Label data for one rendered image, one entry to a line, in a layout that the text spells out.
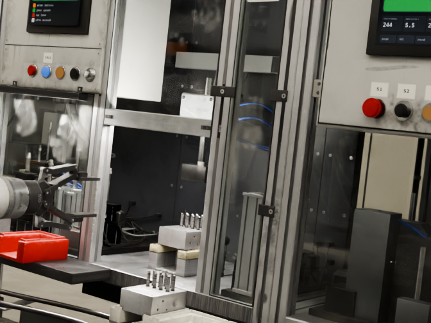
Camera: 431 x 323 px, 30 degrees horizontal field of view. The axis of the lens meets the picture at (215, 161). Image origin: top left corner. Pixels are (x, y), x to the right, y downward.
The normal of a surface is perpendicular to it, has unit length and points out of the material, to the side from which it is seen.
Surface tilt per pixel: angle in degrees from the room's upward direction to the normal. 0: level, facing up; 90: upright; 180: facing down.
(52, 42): 90
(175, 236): 90
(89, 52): 90
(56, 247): 90
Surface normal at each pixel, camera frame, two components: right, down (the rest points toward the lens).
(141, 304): -0.58, -0.02
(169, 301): 0.80, 0.11
